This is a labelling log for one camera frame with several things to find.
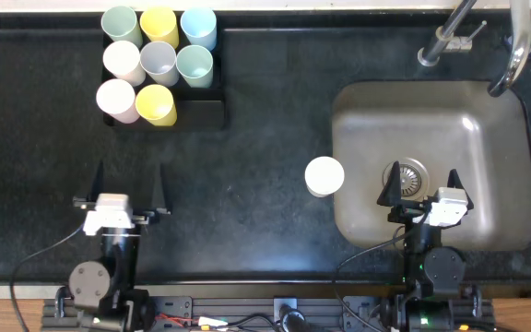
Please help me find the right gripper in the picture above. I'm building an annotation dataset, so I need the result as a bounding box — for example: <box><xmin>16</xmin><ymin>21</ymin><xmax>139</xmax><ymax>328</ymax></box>
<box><xmin>376</xmin><ymin>160</ymin><xmax>475</xmax><ymax>225</ymax></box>

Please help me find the green cup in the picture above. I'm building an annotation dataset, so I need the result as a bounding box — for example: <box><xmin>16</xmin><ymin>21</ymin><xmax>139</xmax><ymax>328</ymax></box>
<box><xmin>175</xmin><ymin>44</ymin><xmax>215</xmax><ymax>89</ymax></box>
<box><xmin>100</xmin><ymin>6</ymin><xmax>144</xmax><ymax>49</ymax></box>

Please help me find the steel tap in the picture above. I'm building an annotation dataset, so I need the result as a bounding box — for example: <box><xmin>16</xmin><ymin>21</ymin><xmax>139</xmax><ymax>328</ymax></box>
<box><xmin>416</xmin><ymin>0</ymin><xmax>531</xmax><ymax>99</ymax></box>

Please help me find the white cup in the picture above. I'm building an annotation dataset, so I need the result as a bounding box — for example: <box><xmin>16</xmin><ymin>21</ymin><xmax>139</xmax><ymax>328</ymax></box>
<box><xmin>303</xmin><ymin>155</ymin><xmax>346</xmax><ymax>199</ymax></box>
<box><xmin>102</xmin><ymin>40</ymin><xmax>148</xmax><ymax>89</ymax></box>

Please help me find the mounting rail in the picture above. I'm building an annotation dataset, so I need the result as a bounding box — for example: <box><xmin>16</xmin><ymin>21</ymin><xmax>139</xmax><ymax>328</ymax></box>
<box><xmin>41</xmin><ymin>294</ymin><xmax>497</xmax><ymax>332</ymax></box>

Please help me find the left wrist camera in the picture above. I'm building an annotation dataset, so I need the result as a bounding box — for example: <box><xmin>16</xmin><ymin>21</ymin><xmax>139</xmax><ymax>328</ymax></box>
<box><xmin>82</xmin><ymin>193</ymin><xmax>136</xmax><ymax>238</ymax></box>

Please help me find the black cable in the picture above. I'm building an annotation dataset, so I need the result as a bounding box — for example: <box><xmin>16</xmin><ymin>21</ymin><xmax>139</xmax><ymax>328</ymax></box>
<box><xmin>8</xmin><ymin>223</ymin><xmax>87</xmax><ymax>332</ymax></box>
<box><xmin>330</xmin><ymin>209</ymin><xmax>432</xmax><ymax>332</ymax></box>

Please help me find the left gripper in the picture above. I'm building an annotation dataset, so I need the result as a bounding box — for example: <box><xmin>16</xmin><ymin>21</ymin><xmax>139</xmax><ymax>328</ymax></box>
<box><xmin>72</xmin><ymin>160</ymin><xmax>172</xmax><ymax>226</ymax></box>

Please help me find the pink cup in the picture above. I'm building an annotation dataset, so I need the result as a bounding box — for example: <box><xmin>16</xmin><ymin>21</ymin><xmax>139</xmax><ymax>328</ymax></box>
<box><xmin>95</xmin><ymin>77</ymin><xmax>142</xmax><ymax>125</ymax></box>

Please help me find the black tray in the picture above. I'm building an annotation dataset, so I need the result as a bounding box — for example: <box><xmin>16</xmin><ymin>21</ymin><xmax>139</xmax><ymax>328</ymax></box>
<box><xmin>100</xmin><ymin>8</ymin><xmax>228</xmax><ymax>133</ymax></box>

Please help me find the yellow cup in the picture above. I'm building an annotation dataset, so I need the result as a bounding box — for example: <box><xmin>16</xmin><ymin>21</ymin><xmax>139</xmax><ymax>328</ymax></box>
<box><xmin>138</xmin><ymin>6</ymin><xmax>181</xmax><ymax>50</ymax></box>
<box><xmin>135</xmin><ymin>83</ymin><xmax>179</xmax><ymax>128</ymax></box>

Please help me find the grey cup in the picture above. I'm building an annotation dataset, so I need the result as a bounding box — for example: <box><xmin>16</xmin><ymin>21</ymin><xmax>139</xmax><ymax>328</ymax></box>
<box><xmin>139</xmin><ymin>40</ymin><xmax>181</xmax><ymax>89</ymax></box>

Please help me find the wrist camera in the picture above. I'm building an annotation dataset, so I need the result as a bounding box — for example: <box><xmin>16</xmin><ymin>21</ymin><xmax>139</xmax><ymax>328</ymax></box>
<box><xmin>82</xmin><ymin>193</ymin><xmax>136</xmax><ymax>238</ymax></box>
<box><xmin>424</xmin><ymin>186</ymin><xmax>470</xmax><ymax>229</ymax></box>

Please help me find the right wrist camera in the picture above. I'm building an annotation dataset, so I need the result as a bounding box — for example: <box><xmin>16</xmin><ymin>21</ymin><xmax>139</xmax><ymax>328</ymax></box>
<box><xmin>424</xmin><ymin>186</ymin><xmax>470</xmax><ymax>229</ymax></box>

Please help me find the blue cup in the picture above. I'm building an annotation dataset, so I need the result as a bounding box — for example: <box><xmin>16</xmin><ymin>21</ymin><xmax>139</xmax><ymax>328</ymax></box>
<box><xmin>179</xmin><ymin>6</ymin><xmax>218</xmax><ymax>53</ymax></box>

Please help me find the steel sink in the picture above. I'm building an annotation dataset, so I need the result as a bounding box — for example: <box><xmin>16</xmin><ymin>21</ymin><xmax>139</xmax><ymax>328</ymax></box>
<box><xmin>331</xmin><ymin>80</ymin><xmax>531</xmax><ymax>253</ymax></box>

